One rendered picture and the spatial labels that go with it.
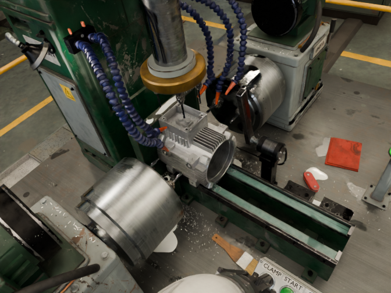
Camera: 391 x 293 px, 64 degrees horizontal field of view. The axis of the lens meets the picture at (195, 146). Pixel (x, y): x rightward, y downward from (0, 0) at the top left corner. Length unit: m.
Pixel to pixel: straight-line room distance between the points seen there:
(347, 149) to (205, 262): 0.72
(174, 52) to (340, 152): 0.82
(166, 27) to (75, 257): 0.55
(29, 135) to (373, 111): 2.67
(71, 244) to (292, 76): 0.92
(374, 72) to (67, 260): 3.00
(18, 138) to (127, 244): 2.48
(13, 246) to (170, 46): 0.54
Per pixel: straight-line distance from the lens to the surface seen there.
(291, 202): 1.05
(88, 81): 0.94
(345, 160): 1.34
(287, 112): 1.35
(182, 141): 0.97
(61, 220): 0.84
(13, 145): 3.16
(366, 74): 3.27
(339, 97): 1.63
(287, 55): 1.21
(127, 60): 1.02
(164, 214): 0.84
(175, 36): 0.79
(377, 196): 1.24
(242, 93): 0.89
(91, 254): 0.76
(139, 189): 0.82
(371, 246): 1.17
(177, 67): 0.82
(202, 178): 0.96
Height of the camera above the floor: 1.79
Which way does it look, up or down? 47 degrees down
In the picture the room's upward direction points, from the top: 10 degrees counter-clockwise
